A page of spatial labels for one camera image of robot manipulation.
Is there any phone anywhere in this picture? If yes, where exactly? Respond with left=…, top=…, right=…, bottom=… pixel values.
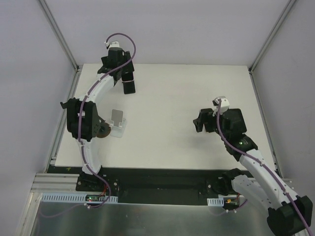
left=122, top=72, right=134, bottom=83

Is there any black folding phone stand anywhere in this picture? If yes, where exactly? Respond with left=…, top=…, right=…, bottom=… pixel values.
left=123, top=80, right=136, bottom=94

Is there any black round-base clamp stand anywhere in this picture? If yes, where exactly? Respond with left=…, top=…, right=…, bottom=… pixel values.
left=60, top=102, right=68, bottom=110

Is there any round brown-base phone stand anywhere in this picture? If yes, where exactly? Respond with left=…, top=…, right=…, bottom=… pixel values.
left=96, top=122, right=111, bottom=138

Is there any white phone stand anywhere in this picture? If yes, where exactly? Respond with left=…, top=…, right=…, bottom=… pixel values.
left=109, top=109, right=126, bottom=138

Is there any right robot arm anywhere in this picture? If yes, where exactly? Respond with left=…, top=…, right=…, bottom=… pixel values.
left=193, top=108, right=313, bottom=236

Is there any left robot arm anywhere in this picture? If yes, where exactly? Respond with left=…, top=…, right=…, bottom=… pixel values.
left=61, top=46, right=136, bottom=191

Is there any right controller board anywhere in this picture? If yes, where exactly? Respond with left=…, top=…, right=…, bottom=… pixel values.
left=207, top=197, right=240, bottom=207

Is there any controller board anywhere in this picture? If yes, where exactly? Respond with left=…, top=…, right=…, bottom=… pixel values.
left=207, top=197, right=240, bottom=207
left=40, top=193, right=119, bottom=205

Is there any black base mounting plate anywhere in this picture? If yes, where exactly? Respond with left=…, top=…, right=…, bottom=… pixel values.
left=46, top=166, right=284, bottom=205

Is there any left controller board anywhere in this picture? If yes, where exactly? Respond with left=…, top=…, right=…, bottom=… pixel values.
left=40, top=193, right=119, bottom=205

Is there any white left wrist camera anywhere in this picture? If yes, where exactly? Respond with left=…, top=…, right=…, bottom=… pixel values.
left=104, top=41, right=120, bottom=50

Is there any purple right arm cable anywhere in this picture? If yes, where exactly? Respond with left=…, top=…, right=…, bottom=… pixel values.
left=209, top=98, right=313, bottom=236

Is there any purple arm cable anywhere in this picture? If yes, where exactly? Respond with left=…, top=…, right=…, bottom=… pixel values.
left=209, top=98, right=313, bottom=236
left=39, top=32, right=137, bottom=218

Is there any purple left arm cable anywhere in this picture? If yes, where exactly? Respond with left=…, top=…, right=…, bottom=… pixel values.
left=39, top=32, right=137, bottom=218

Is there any aluminium frame post left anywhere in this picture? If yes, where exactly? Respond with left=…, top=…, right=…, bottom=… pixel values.
left=36, top=0, right=80, bottom=72

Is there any aluminium frame post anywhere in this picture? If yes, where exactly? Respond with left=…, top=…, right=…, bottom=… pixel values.
left=36, top=0, right=80, bottom=72
left=249, top=0, right=298, bottom=75

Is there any aluminium frame post right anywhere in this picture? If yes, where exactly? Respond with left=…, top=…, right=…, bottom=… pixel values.
left=249, top=0, right=298, bottom=75

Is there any aluminium front rail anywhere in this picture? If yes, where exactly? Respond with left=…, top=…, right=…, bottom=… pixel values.
left=31, top=173, right=300, bottom=199

